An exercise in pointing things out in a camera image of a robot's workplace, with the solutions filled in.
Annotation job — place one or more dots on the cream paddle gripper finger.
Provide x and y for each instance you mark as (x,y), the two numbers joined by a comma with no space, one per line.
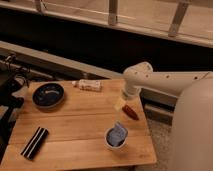
(119,103)

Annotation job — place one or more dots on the dried red chili pepper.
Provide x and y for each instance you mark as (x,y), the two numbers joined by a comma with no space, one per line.
(130,112)

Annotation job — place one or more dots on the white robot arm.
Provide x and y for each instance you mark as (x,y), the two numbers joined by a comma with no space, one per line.
(192,124)

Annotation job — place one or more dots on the white plastic bottle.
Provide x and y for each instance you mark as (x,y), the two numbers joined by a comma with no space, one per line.
(89,85)

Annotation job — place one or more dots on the white cup with blue cloth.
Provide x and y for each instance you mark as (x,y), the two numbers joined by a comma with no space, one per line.
(115,137)

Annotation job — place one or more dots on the dark blue bowl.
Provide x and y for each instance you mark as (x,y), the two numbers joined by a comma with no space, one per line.
(48,95)

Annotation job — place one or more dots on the black white striped box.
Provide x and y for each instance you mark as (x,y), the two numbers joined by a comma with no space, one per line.
(34,144)

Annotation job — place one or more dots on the black equipment with cables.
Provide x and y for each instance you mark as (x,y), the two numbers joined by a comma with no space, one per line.
(11,81)

